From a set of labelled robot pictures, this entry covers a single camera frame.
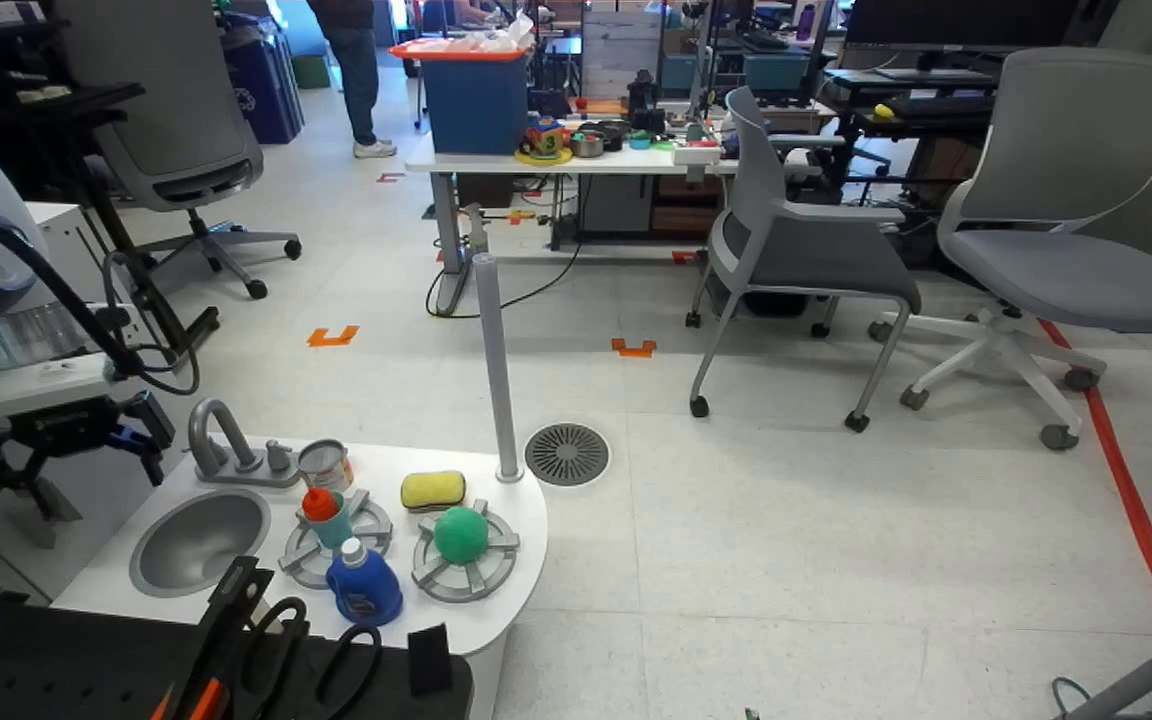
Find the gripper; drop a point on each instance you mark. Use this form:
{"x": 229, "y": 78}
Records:
{"x": 66, "y": 425}

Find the grey toy tap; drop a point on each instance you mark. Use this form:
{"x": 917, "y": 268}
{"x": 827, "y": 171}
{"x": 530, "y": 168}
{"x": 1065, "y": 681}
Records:
{"x": 206, "y": 430}

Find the grey toy sink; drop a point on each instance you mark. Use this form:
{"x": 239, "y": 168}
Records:
{"x": 198, "y": 540}

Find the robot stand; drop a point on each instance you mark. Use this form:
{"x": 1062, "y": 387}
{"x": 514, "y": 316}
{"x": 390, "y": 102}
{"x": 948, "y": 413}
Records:
{"x": 56, "y": 660}

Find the small metal can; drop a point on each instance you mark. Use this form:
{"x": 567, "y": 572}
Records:
{"x": 324, "y": 466}

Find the teal bottle with red cap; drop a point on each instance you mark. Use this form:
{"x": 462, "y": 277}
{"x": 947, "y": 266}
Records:
{"x": 328, "y": 518}

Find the grey toy burner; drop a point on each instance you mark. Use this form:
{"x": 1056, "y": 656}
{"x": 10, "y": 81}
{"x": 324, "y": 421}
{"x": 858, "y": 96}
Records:
{"x": 466, "y": 582}
{"x": 373, "y": 522}

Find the blue detergent bottle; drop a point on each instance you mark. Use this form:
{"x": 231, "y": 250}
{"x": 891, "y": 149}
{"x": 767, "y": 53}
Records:
{"x": 366, "y": 590}

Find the grey mesh office chair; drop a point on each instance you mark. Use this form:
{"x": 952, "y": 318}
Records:
{"x": 176, "y": 110}

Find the yellow sponge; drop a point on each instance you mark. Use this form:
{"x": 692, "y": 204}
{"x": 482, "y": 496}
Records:
{"x": 433, "y": 490}

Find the green ball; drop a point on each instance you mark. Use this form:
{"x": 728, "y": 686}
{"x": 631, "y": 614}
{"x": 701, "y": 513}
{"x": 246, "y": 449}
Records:
{"x": 461, "y": 535}

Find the blue recycling bin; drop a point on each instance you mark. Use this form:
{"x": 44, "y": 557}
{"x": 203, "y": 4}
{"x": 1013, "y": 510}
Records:
{"x": 261, "y": 85}

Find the small black block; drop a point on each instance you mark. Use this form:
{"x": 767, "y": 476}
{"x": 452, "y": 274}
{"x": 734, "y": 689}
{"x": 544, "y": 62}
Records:
{"x": 429, "y": 660}

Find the grey toy kitchen pole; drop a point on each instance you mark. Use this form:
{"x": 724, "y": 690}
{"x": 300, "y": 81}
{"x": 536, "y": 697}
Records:
{"x": 496, "y": 370}

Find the white toy kitchen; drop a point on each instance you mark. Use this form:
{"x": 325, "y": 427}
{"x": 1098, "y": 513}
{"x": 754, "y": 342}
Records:
{"x": 526, "y": 540}

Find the person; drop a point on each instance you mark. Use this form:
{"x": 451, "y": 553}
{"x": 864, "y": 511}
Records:
{"x": 358, "y": 70}

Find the white table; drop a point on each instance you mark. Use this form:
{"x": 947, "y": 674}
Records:
{"x": 456, "y": 160}

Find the round floor vent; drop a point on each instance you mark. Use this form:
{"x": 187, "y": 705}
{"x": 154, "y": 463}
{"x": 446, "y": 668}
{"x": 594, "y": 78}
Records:
{"x": 566, "y": 454}

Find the blue bin with orange lid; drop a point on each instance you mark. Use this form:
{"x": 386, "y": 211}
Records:
{"x": 476, "y": 100}

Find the colourful toy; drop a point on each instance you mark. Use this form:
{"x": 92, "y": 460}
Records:
{"x": 542, "y": 138}

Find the small metal pot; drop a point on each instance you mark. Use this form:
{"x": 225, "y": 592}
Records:
{"x": 587, "y": 145}

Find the grey wooden panel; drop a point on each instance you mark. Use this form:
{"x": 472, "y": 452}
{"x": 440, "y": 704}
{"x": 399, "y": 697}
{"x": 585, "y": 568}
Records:
{"x": 621, "y": 55}

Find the grey four-legged chair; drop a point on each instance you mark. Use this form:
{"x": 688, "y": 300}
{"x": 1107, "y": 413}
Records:
{"x": 816, "y": 255}

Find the black desk with keyboard tray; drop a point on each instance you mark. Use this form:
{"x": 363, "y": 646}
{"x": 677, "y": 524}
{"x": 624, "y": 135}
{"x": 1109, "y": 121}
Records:
{"x": 916, "y": 100}

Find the black monitor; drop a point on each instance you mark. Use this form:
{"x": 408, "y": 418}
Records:
{"x": 966, "y": 20}

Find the light grey office chair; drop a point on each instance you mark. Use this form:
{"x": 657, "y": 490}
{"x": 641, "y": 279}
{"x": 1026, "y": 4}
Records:
{"x": 1076, "y": 260}

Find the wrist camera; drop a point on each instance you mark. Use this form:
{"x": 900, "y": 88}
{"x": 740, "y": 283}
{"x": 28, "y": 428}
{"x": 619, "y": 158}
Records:
{"x": 6, "y": 392}

